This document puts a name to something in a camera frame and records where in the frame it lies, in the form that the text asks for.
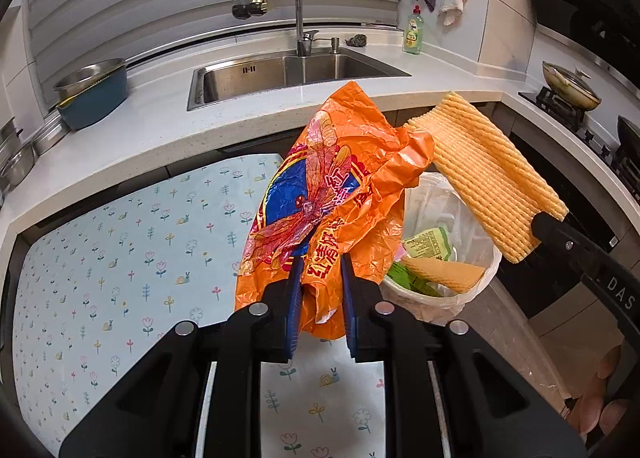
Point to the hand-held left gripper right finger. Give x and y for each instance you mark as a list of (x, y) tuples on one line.
[(350, 308)]

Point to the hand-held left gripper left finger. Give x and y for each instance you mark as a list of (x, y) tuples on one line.
[(292, 308)]

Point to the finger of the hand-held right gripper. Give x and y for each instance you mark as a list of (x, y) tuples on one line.
[(565, 240)]

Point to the orange sponge cloth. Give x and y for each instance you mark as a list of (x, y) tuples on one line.
[(480, 173), (445, 275)]

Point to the green yellow plastic bag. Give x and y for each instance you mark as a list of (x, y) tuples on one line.
[(430, 243)]

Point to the trash bin with white liner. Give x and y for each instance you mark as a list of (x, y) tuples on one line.
[(435, 203)]

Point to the orange printed plastic bag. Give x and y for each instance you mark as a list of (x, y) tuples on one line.
[(340, 163)]

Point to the person's right hand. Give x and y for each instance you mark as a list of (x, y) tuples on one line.
[(590, 413)]

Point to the black built-in oven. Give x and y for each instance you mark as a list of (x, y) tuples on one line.
[(590, 193)]

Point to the black wok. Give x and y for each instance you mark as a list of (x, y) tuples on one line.
[(630, 136)]

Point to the black gas stove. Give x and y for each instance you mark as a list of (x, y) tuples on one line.
[(565, 111)]

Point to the pan with glass lid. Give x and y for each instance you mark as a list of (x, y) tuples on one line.
[(570, 86)]

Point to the floral tablecloth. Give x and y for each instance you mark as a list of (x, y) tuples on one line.
[(125, 263)]

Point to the stainless steel sink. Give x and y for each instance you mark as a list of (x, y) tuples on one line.
[(260, 78)]

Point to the green dish soap bottle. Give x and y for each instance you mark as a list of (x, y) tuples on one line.
[(413, 36)]

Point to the dark scouring pad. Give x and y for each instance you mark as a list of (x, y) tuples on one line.
[(357, 40)]

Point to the blue basin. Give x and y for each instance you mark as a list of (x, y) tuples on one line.
[(95, 106)]

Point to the chrome faucet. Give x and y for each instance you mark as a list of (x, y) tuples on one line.
[(299, 13)]

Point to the small steel pot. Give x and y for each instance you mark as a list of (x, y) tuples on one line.
[(17, 166)]

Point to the steel basin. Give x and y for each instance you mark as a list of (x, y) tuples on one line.
[(87, 76)]

